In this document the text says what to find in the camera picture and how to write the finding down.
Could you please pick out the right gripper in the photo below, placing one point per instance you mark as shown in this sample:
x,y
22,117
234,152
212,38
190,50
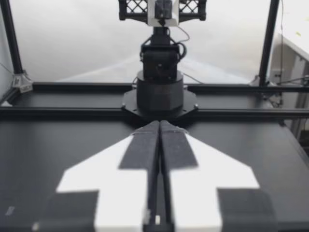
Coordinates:
x,y
131,9

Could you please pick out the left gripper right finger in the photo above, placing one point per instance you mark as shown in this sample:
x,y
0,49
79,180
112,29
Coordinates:
x,y
193,178

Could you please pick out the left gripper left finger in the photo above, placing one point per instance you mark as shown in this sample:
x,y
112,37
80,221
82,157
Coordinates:
x,y
120,188

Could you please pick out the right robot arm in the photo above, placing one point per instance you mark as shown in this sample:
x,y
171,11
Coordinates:
x,y
159,96

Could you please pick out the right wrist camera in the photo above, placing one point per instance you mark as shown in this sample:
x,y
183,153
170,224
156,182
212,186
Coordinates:
x,y
152,14

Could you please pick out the black frame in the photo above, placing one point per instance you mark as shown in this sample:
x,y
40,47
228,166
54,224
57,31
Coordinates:
x,y
72,86

